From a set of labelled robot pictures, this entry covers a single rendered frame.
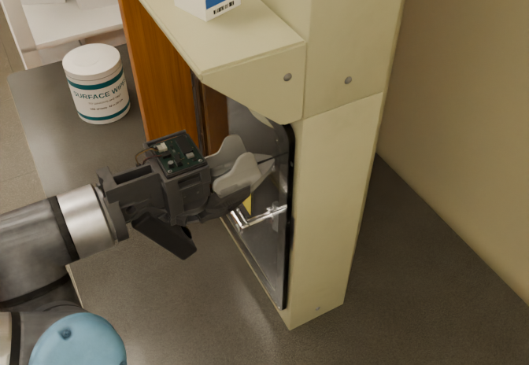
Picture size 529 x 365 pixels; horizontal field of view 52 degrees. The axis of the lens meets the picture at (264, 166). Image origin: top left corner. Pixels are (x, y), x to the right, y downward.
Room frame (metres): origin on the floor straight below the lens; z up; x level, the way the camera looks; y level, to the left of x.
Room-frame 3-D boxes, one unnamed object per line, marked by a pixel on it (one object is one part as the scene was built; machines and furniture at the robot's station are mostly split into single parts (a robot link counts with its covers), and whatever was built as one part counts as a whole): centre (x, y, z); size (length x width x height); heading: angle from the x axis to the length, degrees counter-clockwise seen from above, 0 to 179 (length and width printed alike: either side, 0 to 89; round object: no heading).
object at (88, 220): (0.39, 0.20, 1.33); 0.08 x 0.05 x 0.08; 28
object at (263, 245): (0.60, 0.04, 1.19); 0.30 x 0.01 x 0.40; 28
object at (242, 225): (0.52, 0.03, 1.20); 0.10 x 0.05 x 0.03; 28
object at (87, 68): (1.07, 0.40, 1.02); 0.13 x 0.13 x 0.15
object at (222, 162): (0.49, 0.04, 1.33); 0.09 x 0.03 x 0.06; 118
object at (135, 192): (0.42, 0.12, 1.34); 0.12 x 0.08 x 0.09; 118
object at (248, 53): (0.57, 0.08, 1.46); 0.32 x 0.11 x 0.10; 28
